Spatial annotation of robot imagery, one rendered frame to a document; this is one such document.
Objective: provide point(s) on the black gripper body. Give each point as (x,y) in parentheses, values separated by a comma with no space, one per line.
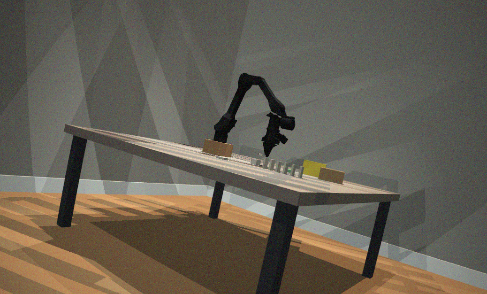
(270,135)

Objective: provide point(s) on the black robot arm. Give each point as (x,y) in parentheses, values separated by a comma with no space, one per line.
(228,121)

